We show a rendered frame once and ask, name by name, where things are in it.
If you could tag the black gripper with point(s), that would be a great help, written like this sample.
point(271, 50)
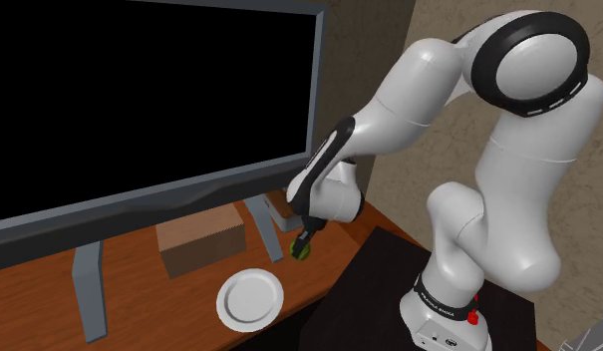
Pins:
point(312, 228)

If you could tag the green round fruit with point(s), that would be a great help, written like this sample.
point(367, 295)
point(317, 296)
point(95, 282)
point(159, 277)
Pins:
point(301, 251)

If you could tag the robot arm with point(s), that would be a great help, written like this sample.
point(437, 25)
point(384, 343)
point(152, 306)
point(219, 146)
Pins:
point(519, 160)

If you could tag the white and brown box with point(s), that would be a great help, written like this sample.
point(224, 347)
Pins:
point(284, 211)

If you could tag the white round plate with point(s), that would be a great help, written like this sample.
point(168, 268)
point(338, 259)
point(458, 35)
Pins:
point(250, 300)

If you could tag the dark robot stand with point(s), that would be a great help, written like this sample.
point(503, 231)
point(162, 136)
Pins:
point(378, 296)

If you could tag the brown cardboard box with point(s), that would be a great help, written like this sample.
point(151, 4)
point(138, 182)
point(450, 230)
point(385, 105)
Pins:
point(201, 240)

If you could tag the brown wooden table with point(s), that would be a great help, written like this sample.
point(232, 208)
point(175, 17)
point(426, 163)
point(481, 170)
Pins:
point(150, 296)

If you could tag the grey flat-screen television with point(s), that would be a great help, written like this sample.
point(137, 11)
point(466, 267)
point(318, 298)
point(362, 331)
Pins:
point(150, 97)

